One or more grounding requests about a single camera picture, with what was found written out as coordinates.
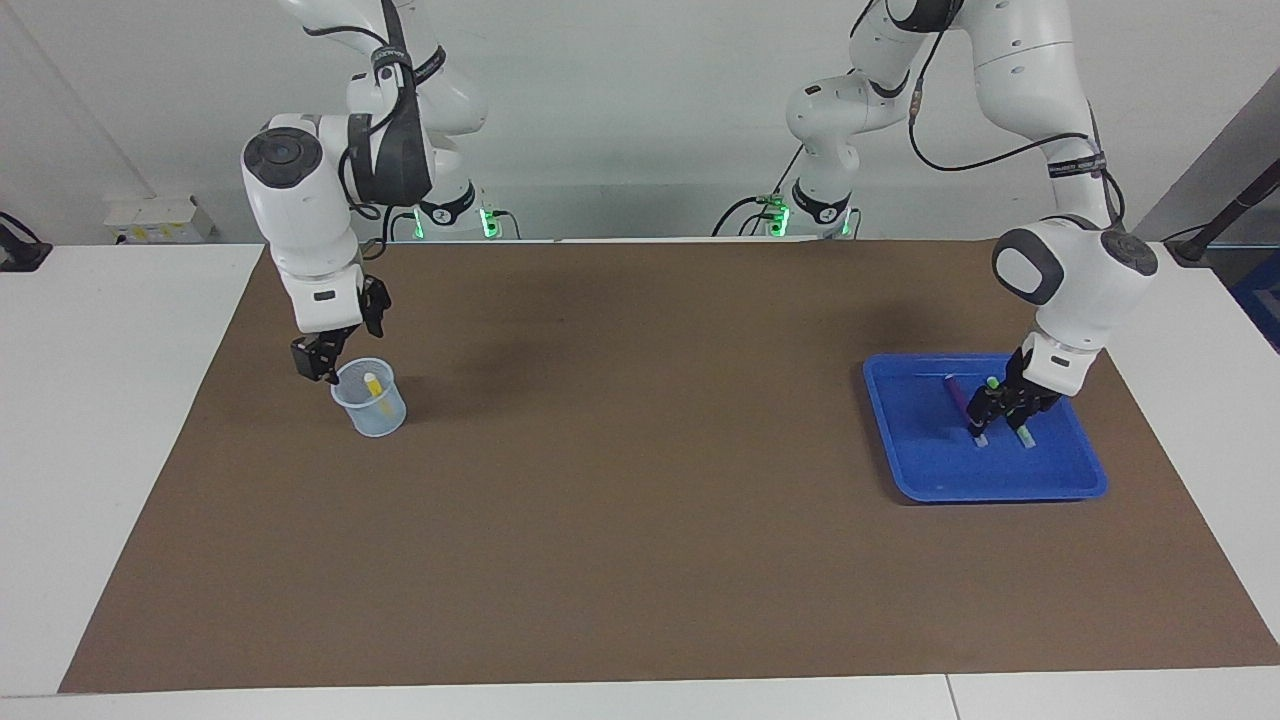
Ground translucent plastic cup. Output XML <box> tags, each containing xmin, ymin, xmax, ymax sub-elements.
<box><xmin>330</xmin><ymin>357</ymin><xmax>408</xmax><ymax>438</ymax></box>

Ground blue plastic tray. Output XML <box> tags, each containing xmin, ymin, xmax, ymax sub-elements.
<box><xmin>862</xmin><ymin>352</ymin><xmax>1109</xmax><ymax>503</ymax></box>

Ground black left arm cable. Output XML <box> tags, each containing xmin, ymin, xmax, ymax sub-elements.
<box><xmin>850</xmin><ymin>0</ymin><xmax>1126</xmax><ymax>226</ymax></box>

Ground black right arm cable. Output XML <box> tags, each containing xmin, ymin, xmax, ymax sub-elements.
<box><xmin>300</xmin><ymin>0</ymin><xmax>421</xmax><ymax>261</ymax></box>

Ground black right base cables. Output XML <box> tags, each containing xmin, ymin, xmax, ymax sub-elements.
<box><xmin>385</xmin><ymin>205</ymin><xmax>521</xmax><ymax>243</ymax></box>

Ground black left base cables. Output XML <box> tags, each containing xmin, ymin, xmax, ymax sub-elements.
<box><xmin>712</xmin><ymin>150</ymin><xmax>806</xmax><ymax>238</ymax></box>

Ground black table clamp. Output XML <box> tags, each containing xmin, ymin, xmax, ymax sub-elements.
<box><xmin>0</xmin><ymin>212</ymin><xmax>53</xmax><ymax>273</ymax></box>

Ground purple pen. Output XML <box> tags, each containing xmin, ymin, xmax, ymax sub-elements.
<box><xmin>944</xmin><ymin>375</ymin><xmax>989</xmax><ymax>448</ymax></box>

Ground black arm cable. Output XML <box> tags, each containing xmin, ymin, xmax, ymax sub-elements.
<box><xmin>850</xmin><ymin>0</ymin><xmax>1126</xmax><ymax>226</ymax></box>
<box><xmin>300</xmin><ymin>0</ymin><xmax>421</xmax><ymax>261</ymax></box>

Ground black stand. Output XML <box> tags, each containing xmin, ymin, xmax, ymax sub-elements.
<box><xmin>1163</xmin><ymin>160</ymin><xmax>1280</xmax><ymax>267</ymax></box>

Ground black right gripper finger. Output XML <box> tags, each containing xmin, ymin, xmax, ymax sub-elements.
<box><xmin>360</xmin><ymin>275</ymin><xmax>392</xmax><ymax>339</ymax></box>
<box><xmin>291</xmin><ymin>338</ymin><xmax>343</xmax><ymax>386</ymax></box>

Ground green pen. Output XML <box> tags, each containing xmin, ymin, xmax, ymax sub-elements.
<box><xmin>986</xmin><ymin>376</ymin><xmax>1037</xmax><ymax>449</ymax></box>

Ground black base cables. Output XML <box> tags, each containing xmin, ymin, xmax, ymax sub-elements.
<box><xmin>712</xmin><ymin>150</ymin><xmax>806</xmax><ymax>238</ymax></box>
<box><xmin>385</xmin><ymin>205</ymin><xmax>521</xmax><ymax>243</ymax></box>

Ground blue box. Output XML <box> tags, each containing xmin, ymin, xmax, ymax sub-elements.
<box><xmin>1232</xmin><ymin>248</ymin><xmax>1280</xmax><ymax>353</ymax></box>

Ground brown table mat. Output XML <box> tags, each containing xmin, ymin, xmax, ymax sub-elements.
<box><xmin>58</xmin><ymin>238</ymin><xmax>1280</xmax><ymax>694</ymax></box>

